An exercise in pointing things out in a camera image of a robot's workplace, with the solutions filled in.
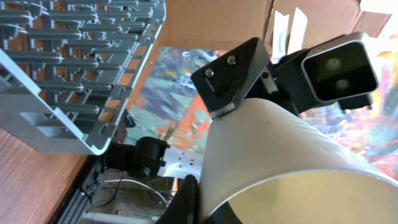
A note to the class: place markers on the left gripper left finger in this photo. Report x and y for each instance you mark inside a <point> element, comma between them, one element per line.
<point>183,208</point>

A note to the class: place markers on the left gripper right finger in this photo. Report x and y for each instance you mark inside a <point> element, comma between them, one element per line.
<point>234,76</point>

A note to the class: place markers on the white cup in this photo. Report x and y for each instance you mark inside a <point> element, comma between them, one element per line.
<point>272,167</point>

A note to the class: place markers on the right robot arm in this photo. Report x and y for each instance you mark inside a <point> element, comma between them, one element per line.
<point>141,159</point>

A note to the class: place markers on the grey dishwasher rack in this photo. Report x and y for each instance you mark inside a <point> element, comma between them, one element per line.
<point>69,67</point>

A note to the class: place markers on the cardboard wall panel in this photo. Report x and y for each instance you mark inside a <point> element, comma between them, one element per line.
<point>225,24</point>

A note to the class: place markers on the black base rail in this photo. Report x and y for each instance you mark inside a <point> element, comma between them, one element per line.
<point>85,187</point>

